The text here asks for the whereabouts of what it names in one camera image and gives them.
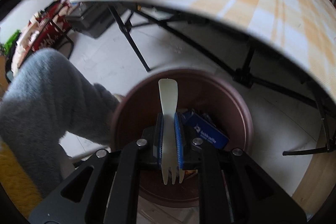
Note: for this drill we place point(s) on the black folding table frame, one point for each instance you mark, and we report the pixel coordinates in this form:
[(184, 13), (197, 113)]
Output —
[(129, 16)]

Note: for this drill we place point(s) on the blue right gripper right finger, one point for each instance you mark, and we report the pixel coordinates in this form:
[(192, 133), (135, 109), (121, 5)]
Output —
[(180, 139)]

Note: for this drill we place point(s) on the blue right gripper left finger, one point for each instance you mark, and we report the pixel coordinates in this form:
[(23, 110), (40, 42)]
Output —
[(158, 139)]

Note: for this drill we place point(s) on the cream plastic fork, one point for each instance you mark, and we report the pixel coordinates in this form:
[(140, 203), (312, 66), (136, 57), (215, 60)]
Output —
[(168, 92)]

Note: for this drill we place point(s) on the long blue coffee box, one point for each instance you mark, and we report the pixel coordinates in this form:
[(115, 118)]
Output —
[(205, 130)]

